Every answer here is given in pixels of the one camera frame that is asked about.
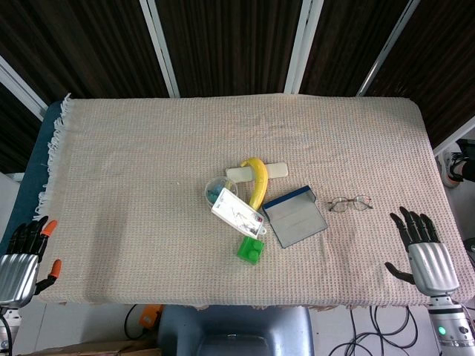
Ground clear round plastic jar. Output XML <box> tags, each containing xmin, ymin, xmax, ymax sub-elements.
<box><xmin>204</xmin><ymin>177</ymin><xmax>240</xmax><ymax>207</ymax></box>

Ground blue padded table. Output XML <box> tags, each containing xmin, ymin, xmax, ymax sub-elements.
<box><xmin>9</xmin><ymin>100</ymin><xmax>71</xmax><ymax>238</ymax></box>

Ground beige waffle weave cloth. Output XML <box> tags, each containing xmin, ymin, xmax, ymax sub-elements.
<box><xmin>32</xmin><ymin>92</ymin><xmax>475</xmax><ymax>311</ymax></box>

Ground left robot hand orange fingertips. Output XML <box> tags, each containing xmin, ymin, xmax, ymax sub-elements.
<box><xmin>0</xmin><ymin>215</ymin><xmax>63</xmax><ymax>309</ymax></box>

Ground cream flat oblong case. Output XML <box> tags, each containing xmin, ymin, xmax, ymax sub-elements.
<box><xmin>226</xmin><ymin>161</ymin><xmax>289</xmax><ymax>184</ymax></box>

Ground green toy building brick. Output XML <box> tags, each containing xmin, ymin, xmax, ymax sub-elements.
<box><xmin>236</xmin><ymin>236</ymin><xmax>265</xmax><ymax>265</ymax></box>

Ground yellow banana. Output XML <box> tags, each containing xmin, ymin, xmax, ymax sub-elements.
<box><xmin>239</xmin><ymin>156</ymin><xmax>269</xmax><ymax>211</ymax></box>

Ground thin wire eyeglasses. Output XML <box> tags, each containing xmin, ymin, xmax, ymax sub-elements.
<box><xmin>327</xmin><ymin>195</ymin><xmax>374</xmax><ymax>213</ymax></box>

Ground black cable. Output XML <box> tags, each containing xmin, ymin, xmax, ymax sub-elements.
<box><xmin>330</xmin><ymin>306</ymin><xmax>442</xmax><ymax>356</ymax></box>
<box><xmin>123</xmin><ymin>304</ymin><xmax>149</xmax><ymax>340</ymax></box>

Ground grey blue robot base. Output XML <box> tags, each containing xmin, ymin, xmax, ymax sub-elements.
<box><xmin>157</xmin><ymin>306</ymin><xmax>315</xmax><ymax>356</ymax></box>

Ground white orange sneaker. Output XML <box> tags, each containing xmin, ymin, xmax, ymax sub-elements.
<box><xmin>437</xmin><ymin>150</ymin><xmax>467</xmax><ymax>188</ymax></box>

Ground dark brown screen panel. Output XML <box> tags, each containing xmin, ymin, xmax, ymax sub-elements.
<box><xmin>0</xmin><ymin>0</ymin><xmax>170</xmax><ymax>112</ymax></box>
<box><xmin>155</xmin><ymin>0</ymin><xmax>304</xmax><ymax>98</ymax></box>
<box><xmin>299</xmin><ymin>0</ymin><xmax>413</xmax><ymax>96</ymax></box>
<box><xmin>367</xmin><ymin>0</ymin><xmax>475</xmax><ymax>148</ymax></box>

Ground clear white ruler set package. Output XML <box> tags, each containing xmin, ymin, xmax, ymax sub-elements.
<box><xmin>211</xmin><ymin>187</ymin><xmax>267</xmax><ymax>238</ymax></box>

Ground orange device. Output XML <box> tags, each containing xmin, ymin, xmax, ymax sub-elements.
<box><xmin>139</xmin><ymin>304</ymin><xmax>164</xmax><ymax>329</ymax></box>

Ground blue tray with eyeglasses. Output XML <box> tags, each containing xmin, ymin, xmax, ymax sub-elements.
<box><xmin>261</xmin><ymin>185</ymin><xmax>329</xmax><ymax>250</ymax></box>

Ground brown cardboard box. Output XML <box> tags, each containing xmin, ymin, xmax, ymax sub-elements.
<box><xmin>13</xmin><ymin>337</ymin><xmax>163</xmax><ymax>356</ymax></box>

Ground white screen frame post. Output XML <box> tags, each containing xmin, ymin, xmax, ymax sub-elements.
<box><xmin>356</xmin><ymin>0</ymin><xmax>422</xmax><ymax>96</ymax></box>
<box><xmin>284</xmin><ymin>0</ymin><xmax>324</xmax><ymax>94</ymax></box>
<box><xmin>433</xmin><ymin>117</ymin><xmax>475</xmax><ymax>156</ymax></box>
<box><xmin>140</xmin><ymin>0</ymin><xmax>181</xmax><ymax>99</ymax></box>
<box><xmin>0</xmin><ymin>55</ymin><xmax>48</xmax><ymax>122</ymax></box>

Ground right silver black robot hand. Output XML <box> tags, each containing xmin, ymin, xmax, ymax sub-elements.
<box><xmin>384</xmin><ymin>206</ymin><xmax>461</xmax><ymax>297</ymax></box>

